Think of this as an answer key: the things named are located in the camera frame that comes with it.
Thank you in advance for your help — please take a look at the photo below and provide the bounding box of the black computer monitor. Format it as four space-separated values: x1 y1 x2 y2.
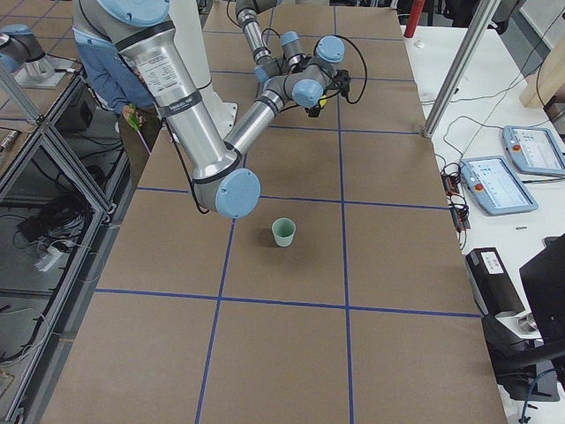
519 236 564 341

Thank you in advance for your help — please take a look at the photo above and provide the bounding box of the red cylinder bottle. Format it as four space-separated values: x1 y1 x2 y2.
403 0 426 38

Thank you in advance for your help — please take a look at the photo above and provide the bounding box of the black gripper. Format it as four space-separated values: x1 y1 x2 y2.
326 70 350 98
307 102 324 118

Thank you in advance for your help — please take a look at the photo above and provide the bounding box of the black rectangular box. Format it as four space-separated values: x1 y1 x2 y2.
465 247 525 318

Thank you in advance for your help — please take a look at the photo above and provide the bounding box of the clear glass object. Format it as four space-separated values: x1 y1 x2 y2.
413 37 426 49

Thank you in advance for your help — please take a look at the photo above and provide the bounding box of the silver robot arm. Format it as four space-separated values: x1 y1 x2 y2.
73 1 348 218
235 1 328 117

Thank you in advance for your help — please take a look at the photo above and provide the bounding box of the person in blue shirt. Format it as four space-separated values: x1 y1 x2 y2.
72 26 162 154

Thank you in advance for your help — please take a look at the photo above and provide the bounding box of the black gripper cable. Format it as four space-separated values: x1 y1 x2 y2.
260 26 370 106

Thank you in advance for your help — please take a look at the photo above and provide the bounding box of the aluminium frame post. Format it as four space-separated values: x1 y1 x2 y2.
421 0 501 139

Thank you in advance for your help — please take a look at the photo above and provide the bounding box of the far blue teach pendant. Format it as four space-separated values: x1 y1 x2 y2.
502 125 564 177

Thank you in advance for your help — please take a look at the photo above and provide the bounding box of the light green plastic cup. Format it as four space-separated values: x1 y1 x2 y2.
271 217 296 247

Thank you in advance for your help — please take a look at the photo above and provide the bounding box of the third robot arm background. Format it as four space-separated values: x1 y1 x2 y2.
1 24 86 89

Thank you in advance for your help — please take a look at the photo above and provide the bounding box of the aluminium frame side table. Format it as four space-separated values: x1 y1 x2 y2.
1 62 131 423

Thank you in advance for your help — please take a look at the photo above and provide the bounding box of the near blue teach pendant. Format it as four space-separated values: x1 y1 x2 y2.
461 155 539 216

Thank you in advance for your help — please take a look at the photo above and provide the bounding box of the blue teach pendant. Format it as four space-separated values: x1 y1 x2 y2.
461 155 539 216
502 125 564 177

